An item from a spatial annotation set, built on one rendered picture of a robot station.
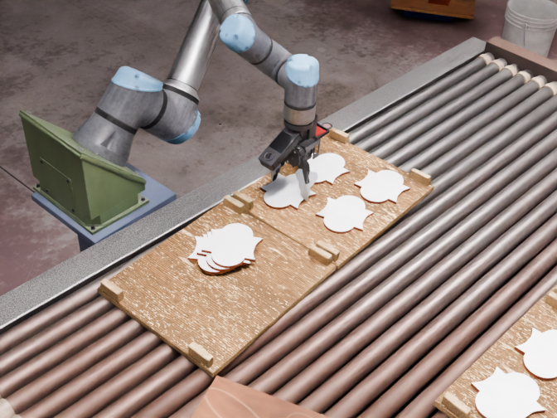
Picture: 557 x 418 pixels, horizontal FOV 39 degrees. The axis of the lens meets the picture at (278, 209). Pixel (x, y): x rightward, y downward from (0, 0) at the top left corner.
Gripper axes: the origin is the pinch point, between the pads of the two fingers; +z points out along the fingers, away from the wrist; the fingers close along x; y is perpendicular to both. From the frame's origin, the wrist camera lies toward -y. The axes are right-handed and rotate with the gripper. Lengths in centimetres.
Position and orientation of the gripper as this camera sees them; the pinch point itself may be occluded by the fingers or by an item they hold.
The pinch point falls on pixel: (288, 189)
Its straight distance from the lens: 196.5
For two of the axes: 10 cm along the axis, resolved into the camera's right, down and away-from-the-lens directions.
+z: -0.6, 7.9, 6.1
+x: -7.5, -4.3, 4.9
